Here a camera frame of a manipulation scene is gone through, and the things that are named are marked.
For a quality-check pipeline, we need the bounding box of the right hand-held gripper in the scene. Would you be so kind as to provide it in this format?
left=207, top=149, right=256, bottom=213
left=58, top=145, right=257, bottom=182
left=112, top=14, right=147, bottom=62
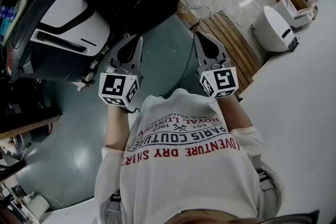
left=193, top=31, right=239, bottom=100

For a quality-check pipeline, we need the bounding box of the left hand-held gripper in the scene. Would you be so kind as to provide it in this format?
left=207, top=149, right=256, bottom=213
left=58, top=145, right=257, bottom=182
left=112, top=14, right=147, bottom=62
left=98, top=35, right=144, bottom=108

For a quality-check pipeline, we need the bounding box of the person's left forearm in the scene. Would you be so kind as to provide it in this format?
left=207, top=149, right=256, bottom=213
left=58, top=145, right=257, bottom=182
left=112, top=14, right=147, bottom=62
left=104, top=105, right=132, bottom=152

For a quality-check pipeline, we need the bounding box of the person's right forearm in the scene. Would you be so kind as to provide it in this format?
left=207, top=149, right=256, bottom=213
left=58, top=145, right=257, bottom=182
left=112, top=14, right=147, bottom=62
left=216, top=94, right=254, bottom=132

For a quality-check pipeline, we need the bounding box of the wooden slatted pallet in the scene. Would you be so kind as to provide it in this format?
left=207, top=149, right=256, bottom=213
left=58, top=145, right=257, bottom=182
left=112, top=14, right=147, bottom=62
left=177, top=0, right=264, bottom=93

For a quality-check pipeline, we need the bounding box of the white rounded appliance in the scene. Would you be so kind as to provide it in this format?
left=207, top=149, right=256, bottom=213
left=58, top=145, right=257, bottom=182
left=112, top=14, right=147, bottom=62
left=252, top=5, right=300, bottom=54

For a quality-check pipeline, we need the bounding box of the large white and black appliance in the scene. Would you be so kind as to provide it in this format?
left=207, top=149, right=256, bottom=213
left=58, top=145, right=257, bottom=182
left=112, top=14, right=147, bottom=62
left=7, top=0, right=111, bottom=82

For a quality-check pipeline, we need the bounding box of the white toilet seat unit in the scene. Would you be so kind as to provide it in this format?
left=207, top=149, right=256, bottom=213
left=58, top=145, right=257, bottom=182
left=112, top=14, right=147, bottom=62
left=279, top=0, right=314, bottom=31

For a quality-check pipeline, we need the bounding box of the dark wooden desk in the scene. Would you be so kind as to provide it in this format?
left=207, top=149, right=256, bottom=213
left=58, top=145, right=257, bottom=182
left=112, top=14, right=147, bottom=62
left=0, top=78, right=63, bottom=140

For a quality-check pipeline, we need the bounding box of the white printed t-shirt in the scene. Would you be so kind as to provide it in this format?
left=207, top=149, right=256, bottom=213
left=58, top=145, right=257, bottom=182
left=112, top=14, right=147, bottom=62
left=94, top=88, right=286, bottom=224

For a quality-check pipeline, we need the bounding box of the white paper roll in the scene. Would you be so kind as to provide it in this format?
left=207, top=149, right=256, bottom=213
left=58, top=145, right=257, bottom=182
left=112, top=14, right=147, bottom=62
left=28, top=194, right=51, bottom=220

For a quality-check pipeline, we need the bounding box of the grey harness strap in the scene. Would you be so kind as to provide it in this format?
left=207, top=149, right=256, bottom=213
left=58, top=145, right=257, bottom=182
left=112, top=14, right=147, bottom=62
left=101, top=188, right=123, bottom=224
left=257, top=169, right=279, bottom=208

